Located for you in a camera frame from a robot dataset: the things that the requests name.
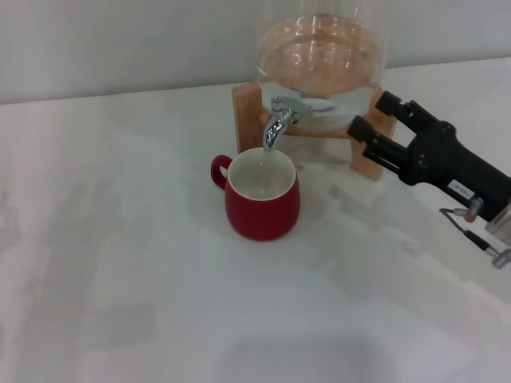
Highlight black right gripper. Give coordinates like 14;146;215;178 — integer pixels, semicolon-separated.
346;90;511;223

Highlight red ceramic cup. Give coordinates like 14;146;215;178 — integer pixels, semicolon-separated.
210;148;301;242

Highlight chrome faucet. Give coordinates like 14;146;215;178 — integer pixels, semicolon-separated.
262;95;313;152

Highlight glass water dispenser jar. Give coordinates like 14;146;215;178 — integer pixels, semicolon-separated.
255;0;387;132

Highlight wooden dispenser stand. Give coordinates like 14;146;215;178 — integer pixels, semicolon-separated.
231;81;399;183

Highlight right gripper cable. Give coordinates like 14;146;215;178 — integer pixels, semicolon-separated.
438;197;511;270

